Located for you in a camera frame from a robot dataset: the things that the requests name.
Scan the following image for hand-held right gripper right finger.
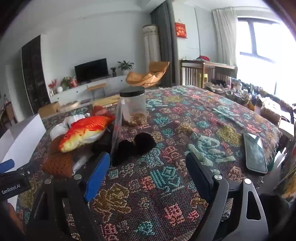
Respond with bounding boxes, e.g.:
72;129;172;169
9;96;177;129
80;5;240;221
186;152;270;241

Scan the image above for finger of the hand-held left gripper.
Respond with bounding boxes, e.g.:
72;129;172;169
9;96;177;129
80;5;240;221
0;159;34;181

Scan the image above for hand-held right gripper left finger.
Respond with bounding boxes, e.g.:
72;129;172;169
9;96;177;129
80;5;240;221
26;152;111;241

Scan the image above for brown knitted cloth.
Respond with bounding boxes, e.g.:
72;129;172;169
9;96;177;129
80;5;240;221
42;134;77;179

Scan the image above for orange fish plush toy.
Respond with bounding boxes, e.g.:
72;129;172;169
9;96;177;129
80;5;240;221
58;115;116;153

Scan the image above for black fluffy plush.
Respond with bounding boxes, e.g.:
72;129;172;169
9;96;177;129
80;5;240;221
92;133;157;166

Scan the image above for white soft bundle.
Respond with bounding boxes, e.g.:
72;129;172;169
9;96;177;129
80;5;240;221
50;113;91;142

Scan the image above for white plastic wrapper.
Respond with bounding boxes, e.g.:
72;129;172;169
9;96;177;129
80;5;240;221
73;154;90;174

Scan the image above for white box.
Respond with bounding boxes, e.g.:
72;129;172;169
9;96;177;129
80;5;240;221
0;113;46;168

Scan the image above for clear plastic bag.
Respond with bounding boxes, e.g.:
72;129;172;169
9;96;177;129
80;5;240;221
110;96;132;163

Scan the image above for colourful patterned woven blanket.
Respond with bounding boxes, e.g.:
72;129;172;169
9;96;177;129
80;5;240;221
14;85;283;241

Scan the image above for wooden chair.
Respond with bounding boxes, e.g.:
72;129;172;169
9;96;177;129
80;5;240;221
0;100;18;130

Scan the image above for black smartphone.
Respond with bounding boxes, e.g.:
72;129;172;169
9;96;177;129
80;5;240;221
242;131;268;175

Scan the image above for red mesh pouch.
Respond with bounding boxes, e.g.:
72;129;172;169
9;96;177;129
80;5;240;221
92;105;112;117

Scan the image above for cardboard box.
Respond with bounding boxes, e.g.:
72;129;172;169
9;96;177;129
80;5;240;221
38;101;60;117

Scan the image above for flat yellow box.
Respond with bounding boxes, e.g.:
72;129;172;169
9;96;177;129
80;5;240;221
92;97;121;108

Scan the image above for round wooden tray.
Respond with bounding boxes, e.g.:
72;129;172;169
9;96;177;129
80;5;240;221
59;100;79;112

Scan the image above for clear plastic jar black lid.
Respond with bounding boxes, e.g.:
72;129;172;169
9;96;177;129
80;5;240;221
117;87;148;127

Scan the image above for white television cabinet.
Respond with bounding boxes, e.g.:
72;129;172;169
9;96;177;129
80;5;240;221
50;75;137;104

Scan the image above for wooden stool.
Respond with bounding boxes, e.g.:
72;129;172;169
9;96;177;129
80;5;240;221
87;83;107;100

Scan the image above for row of bottles and clutter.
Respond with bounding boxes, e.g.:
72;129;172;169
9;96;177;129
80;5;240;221
203;77;292;123

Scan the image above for red flowers in vase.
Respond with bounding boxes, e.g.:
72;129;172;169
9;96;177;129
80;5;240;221
48;79;58;96

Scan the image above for dark tall cabinet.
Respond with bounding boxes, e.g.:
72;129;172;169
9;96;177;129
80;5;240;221
21;35;51;114

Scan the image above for flower bouquet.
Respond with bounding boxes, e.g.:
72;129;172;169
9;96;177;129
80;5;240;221
60;76;78;90

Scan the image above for wooden crib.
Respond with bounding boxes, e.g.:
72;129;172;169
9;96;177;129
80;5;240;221
180;59;238;88

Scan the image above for black television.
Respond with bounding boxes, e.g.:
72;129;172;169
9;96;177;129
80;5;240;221
74;58;109;83

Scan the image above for large green potted plant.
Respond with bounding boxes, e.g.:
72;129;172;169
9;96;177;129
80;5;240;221
117;61;134;75

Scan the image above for grey curtain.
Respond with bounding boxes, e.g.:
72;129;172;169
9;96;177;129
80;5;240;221
150;1;179;87

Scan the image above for white standing air conditioner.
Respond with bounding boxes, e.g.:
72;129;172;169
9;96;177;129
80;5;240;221
143;24;162;62

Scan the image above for white curtain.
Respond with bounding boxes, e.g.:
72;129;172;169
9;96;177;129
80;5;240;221
212;8;238;67

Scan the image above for window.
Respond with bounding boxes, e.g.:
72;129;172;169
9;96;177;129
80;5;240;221
237;17;296;98

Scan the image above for red wall hanging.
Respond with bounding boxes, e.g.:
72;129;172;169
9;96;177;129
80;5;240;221
174;22;187;38

